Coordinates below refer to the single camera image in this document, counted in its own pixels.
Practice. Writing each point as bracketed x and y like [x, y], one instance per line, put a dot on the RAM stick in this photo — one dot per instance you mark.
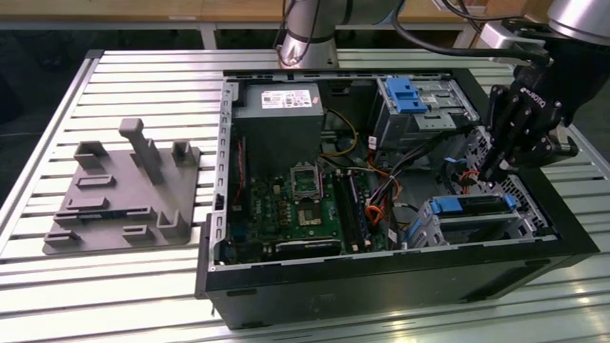
[358, 211]

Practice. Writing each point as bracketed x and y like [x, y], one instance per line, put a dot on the hard disk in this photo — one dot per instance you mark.
[447, 206]

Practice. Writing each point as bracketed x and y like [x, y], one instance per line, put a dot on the CPU socket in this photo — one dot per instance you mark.
[296, 180]

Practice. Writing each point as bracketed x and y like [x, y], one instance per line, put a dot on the wooden bench top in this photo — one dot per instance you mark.
[143, 9]

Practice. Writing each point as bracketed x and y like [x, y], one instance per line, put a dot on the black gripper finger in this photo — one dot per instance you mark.
[505, 128]
[547, 150]

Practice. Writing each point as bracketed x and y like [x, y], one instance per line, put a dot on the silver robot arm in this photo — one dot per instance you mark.
[310, 32]

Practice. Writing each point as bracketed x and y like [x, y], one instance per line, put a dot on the black PC case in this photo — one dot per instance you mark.
[381, 289]

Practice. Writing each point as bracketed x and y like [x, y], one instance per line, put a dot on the square chipset chip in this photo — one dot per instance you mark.
[310, 217]

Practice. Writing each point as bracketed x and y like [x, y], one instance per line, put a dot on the metal drive cage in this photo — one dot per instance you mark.
[419, 128]

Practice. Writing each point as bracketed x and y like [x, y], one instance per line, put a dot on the green motherboard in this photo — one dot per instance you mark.
[286, 214]

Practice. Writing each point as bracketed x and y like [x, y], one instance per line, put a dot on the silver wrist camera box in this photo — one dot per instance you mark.
[498, 35]

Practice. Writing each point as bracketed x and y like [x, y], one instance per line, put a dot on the black graphics card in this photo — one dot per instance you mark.
[307, 248]

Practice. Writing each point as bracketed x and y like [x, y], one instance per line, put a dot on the grey parts rack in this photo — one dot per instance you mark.
[128, 200]

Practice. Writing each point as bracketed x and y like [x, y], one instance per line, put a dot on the blue drive carrier latch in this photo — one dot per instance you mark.
[405, 94]

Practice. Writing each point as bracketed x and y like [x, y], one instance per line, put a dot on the metal disk bay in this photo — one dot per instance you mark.
[471, 221]

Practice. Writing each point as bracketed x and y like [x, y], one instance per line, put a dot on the black RAM slot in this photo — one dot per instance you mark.
[344, 214]

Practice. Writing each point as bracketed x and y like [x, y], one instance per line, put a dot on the grey power supply unit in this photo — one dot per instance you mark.
[276, 135]

